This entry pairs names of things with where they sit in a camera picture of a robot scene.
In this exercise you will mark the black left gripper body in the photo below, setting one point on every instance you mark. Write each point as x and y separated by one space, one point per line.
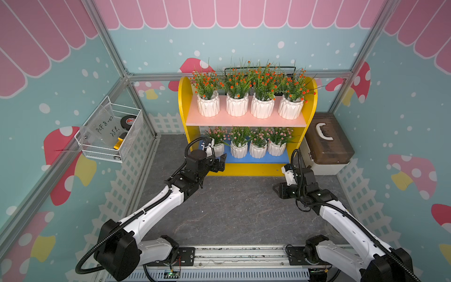
212 165

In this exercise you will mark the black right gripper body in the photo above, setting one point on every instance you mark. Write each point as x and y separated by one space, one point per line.
288 191

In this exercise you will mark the pink flower pot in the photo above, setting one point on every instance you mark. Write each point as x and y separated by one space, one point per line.
219 136
278 138
258 143
239 140

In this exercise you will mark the orange flower pot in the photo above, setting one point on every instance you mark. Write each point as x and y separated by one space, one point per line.
206 85
236 85
295 90
264 81

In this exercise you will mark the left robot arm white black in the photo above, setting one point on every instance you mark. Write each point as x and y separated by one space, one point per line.
120 247

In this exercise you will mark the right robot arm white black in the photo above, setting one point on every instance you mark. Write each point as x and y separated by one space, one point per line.
373 260

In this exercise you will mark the yellow rack pink blue shelves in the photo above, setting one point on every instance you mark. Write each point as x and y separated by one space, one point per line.
248 166

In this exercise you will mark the brown lid storage box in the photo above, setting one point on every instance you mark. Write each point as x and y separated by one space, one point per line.
325 148

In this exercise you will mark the black tape roll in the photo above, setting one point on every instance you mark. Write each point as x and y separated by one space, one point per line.
128 121

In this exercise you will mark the small green circuit board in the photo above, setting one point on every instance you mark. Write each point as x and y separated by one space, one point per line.
171 274

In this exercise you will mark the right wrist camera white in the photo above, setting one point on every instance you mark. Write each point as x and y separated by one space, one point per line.
289 175

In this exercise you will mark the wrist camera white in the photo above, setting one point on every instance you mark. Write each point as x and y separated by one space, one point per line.
289 175
209 148

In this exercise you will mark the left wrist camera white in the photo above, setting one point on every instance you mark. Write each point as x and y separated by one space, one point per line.
209 148

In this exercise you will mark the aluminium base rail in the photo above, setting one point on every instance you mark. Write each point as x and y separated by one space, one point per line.
237 263

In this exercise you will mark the yellow handled tool in basket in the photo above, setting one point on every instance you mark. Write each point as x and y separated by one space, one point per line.
120 140

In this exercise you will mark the black wire mesh basket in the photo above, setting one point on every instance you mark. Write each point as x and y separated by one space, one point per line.
280 70

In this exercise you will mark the white wire wall basket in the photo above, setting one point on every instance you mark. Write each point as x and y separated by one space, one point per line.
100 132

